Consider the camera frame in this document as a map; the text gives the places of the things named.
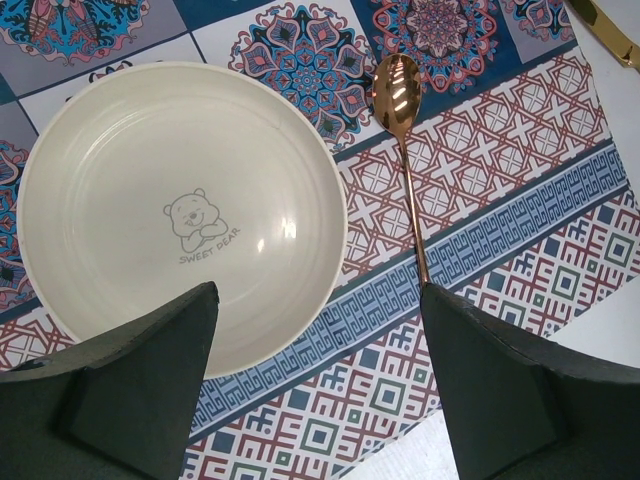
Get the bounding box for copper spoon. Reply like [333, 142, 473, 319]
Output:
[372, 53, 429, 287]

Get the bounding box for patterned cloth placemat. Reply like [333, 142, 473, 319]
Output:
[1, 1, 639, 479]

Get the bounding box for cream plate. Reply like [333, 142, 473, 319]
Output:
[17, 61, 347, 378]

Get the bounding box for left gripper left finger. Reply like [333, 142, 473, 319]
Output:
[1, 282, 219, 479]

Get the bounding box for gold knife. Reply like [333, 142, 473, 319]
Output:
[568, 0, 639, 71]

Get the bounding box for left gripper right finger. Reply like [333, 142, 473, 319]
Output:
[421, 283, 639, 479]

